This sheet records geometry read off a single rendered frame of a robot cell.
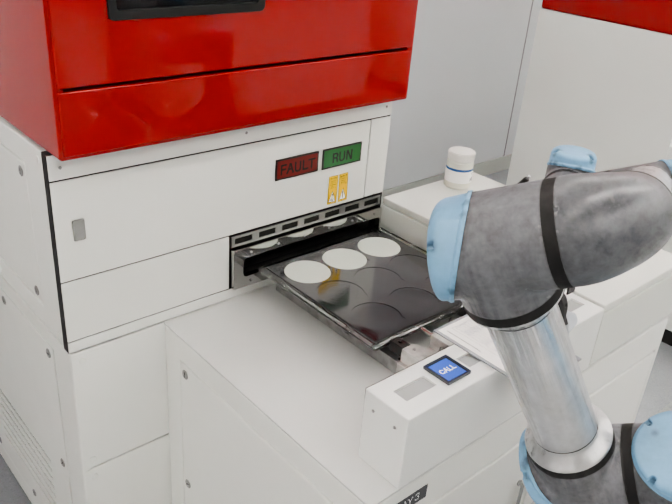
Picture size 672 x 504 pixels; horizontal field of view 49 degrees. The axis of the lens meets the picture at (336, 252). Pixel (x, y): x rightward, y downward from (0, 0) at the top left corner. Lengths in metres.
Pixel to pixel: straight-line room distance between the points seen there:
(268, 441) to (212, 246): 0.43
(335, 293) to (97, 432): 0.57
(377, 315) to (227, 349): 0.30
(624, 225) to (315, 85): 0.89
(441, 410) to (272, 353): 0.42
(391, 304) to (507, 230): 0.78
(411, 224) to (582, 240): 1.07
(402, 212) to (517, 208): 1.05
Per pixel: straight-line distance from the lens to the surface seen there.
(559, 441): 1.00
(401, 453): 1.16
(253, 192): 1.56
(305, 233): 1.68
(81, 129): 1.27
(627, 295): 1.59
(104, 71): 1.26
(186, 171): 1.45
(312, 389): 1.38
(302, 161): 1.61
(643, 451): 1.04
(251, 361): 1.45
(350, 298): 1.51
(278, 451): 1.35
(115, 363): 1.56
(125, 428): 1.67
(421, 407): 1.15
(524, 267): 0.75
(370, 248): 1.71
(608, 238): 0.74
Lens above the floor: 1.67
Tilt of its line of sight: 27 degrees down
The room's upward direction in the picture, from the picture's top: 5 degrees clockwise
